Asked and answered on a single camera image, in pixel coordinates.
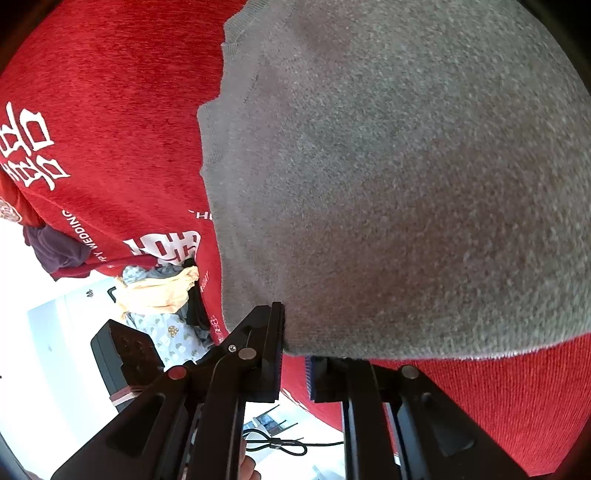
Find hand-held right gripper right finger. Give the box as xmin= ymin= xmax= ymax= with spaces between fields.
xmin=305 ymin=355 xmax=529 ymax=480

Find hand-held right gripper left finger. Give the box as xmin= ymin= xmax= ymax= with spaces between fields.
xmin=51 ymin=302 xmax=285 ymax=480

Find grey knit sweater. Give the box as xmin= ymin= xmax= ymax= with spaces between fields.
xmin=198 ymin=0 xmax=591 ymax=361

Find person's right hand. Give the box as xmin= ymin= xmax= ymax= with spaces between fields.
xmin=239 ymin=438 xmax=262 ymax=480

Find chair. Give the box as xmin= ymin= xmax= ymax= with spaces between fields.
xmin=254 ymin=404 xmax=299 ymax=435

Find black cloth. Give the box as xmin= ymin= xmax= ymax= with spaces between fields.
xmin=184 ymin=257 xmax=218 ymax=344

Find light patterned cloth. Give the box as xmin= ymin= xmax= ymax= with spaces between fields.
xmin=121 ymin=265 xmax=216 ymax=365

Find pale yellow cloth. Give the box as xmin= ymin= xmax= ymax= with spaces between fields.
xmin=115 ymin=265 xmax=200 ymax=324

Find black case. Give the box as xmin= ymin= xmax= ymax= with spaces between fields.
xmin=90 ymin=319 xmax=167 ymax=414

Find dark purple cloth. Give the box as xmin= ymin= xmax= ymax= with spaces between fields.
xmin=23 ymin=225 xmax=93 ymax=281

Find red printed blanket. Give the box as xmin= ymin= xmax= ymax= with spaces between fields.
xmin=0 ymin=0 xmax=591 ymax=476

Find black cable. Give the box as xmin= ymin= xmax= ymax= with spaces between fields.
xmin=242 ymin=428 xmax=345 ymax=456

